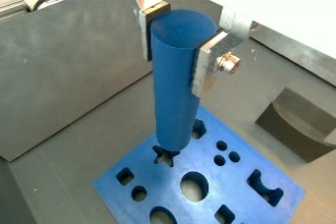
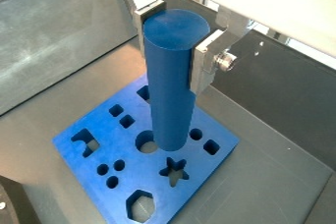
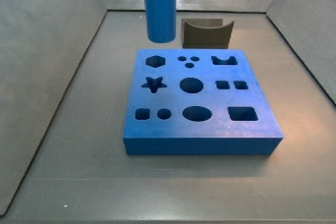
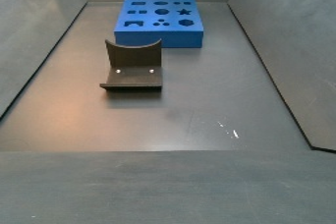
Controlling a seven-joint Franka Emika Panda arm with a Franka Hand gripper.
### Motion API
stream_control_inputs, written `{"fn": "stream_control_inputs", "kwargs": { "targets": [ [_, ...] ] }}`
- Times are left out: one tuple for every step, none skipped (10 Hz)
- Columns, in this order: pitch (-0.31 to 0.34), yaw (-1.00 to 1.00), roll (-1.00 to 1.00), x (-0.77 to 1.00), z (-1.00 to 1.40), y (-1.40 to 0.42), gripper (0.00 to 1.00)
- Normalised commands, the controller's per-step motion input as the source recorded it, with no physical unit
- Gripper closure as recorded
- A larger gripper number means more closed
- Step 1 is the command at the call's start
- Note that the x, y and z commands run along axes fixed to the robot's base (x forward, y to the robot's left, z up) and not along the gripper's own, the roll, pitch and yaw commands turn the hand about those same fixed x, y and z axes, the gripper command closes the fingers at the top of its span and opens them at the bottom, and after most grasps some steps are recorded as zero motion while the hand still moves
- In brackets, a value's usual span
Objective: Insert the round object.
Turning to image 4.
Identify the black curved holder bracket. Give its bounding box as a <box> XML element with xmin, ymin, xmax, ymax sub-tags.
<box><xmin>100</xmin><ymin>40</ymin><xmax>163</xmax><ymax>90</ymax></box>

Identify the blue shape sorter box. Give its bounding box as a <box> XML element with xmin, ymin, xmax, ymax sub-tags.
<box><xmin>115</xmin><ymin>0</ymin><xmax>204</xmax><ymax>48</ymax></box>

